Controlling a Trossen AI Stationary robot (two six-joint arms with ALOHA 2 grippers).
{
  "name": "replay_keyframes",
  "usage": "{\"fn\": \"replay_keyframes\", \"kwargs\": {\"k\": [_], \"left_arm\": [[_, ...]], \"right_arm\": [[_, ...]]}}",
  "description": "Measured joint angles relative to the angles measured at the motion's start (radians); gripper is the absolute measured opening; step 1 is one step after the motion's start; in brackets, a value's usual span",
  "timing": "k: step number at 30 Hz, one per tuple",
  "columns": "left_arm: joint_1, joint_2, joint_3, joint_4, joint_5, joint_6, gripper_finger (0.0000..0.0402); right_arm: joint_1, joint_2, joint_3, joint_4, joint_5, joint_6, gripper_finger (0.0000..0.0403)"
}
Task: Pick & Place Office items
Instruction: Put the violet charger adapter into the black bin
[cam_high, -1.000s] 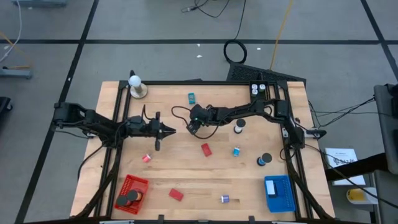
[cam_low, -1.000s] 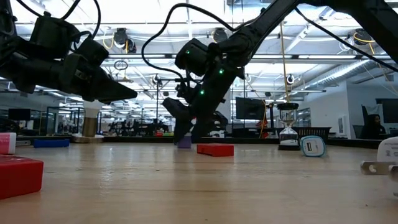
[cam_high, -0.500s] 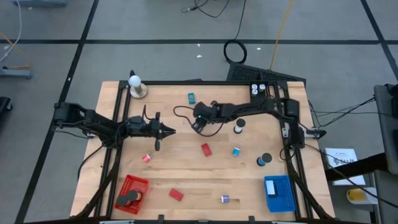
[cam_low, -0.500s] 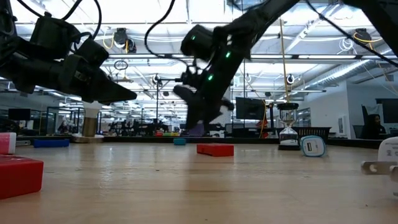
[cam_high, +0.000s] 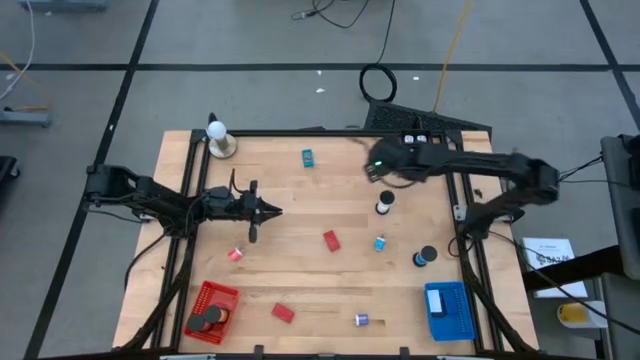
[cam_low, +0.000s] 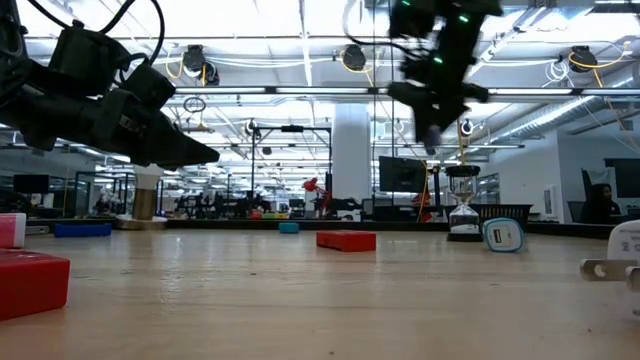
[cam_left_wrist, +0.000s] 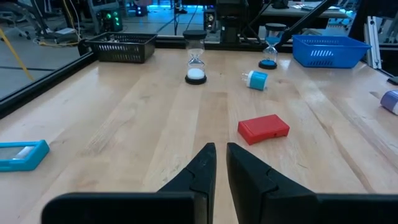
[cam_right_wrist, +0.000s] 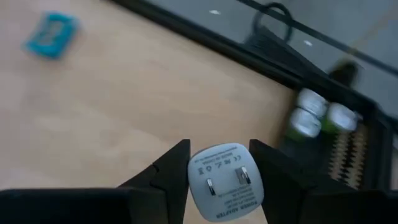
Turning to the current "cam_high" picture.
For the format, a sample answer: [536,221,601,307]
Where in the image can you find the black beam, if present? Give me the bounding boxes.
[522,243,626,293]

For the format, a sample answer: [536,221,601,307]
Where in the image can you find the black plastic basket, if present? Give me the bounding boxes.
[401,128,434,151]

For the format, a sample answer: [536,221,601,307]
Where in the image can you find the blue sand hourglass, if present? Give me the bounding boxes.
[411,244,439,269]

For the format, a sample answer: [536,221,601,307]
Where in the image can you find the red rectangular box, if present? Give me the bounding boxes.
[270,302,297,325]
[322,229,342,253]

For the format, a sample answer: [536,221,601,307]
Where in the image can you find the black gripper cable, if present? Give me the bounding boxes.
[228,168,251,196]
[349,137,419,190]

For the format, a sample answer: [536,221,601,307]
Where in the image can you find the white sand hourglass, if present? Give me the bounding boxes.
[375,190,397,217]

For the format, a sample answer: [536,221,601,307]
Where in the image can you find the white booklet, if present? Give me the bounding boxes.
[521,237,590,300]

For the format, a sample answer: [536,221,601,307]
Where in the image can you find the grey cabinet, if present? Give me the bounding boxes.
[599,133,640,281]

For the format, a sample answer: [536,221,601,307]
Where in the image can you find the blue plastic basket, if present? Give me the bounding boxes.
[424,281,476,343]

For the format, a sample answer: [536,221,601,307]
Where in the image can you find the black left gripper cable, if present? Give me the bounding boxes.
[228,168,251,196]

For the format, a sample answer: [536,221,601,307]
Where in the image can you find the white floor cable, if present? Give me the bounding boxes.
[0,0,36,101]

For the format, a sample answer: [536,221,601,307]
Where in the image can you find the red plastic basket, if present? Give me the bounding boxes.
[183,280,240,346]

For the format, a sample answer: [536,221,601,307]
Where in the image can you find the orange sand hourglass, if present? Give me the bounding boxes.
[203,304,231,325]

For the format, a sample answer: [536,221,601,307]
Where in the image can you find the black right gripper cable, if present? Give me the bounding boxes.
[349,137,419,190]

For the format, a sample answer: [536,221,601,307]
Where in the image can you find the black coiled hanging cable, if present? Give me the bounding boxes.
[358,0,400,104]

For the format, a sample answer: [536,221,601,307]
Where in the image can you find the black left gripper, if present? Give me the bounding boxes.
[217,179,283,245]

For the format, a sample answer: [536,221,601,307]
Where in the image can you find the white bulb on wooden base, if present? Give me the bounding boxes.
[206,119,239,161]

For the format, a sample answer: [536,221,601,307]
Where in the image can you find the black floor cable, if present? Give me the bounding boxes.
[291,0,371,30]

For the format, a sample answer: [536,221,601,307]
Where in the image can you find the black floor caster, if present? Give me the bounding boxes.
[0,155,21,181]

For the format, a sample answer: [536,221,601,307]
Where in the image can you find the black aluminium table frame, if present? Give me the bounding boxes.
[118,127,540,360]

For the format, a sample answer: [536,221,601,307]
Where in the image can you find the yellow cable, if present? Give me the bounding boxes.
[432,0,472,114]

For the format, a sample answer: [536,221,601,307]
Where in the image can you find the grey metal stand base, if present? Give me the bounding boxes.
[0,107,54,127]

